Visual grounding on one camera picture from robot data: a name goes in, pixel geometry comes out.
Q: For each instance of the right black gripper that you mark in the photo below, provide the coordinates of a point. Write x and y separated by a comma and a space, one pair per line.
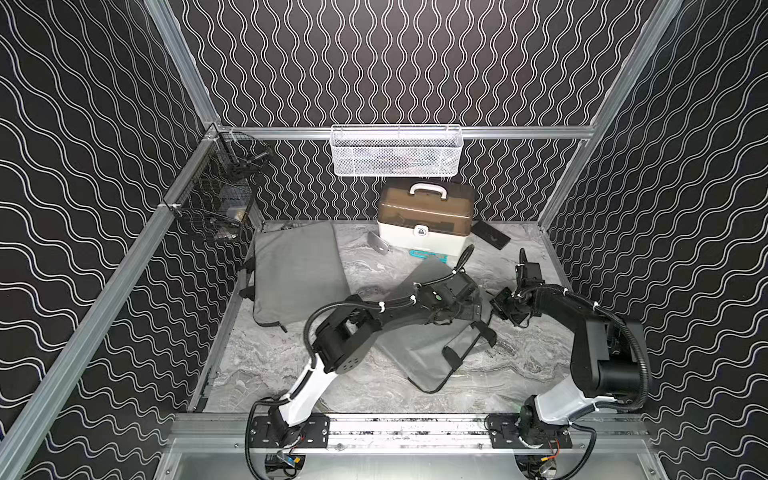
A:
495, 302

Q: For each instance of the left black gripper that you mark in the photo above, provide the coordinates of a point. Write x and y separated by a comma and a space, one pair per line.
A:
471, 298

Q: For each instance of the grey laptop bag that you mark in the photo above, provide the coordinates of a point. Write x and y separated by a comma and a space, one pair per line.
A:
428, 355
295, 271

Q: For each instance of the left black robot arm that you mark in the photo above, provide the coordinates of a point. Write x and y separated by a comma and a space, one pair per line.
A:
339, 335

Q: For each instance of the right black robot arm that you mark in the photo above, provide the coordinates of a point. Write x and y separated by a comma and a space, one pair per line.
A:
609, 365

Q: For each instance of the teal flat tool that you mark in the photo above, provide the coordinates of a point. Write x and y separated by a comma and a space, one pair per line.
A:
424, 255

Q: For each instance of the black flat pouch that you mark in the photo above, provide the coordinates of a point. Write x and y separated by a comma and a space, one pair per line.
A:
490, 235

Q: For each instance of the brown lid storage box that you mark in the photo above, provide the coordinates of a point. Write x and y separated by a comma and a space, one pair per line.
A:
426, 214

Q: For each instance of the white mesh wall basket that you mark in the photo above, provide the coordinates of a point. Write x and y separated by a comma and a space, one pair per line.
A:
396, 150

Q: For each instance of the black wire wall basket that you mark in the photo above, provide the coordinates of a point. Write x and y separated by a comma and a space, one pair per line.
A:
217, 203

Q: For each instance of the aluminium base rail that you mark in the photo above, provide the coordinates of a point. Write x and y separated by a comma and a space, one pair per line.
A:
355, 433

